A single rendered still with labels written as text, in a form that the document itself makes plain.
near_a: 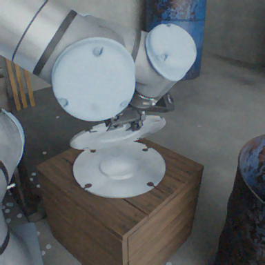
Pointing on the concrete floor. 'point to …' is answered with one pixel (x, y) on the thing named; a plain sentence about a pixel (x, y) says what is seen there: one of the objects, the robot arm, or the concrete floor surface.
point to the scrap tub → (246, 210)
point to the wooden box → (121, 212)
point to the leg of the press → (23, 191)
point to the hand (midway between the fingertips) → (121, 123)
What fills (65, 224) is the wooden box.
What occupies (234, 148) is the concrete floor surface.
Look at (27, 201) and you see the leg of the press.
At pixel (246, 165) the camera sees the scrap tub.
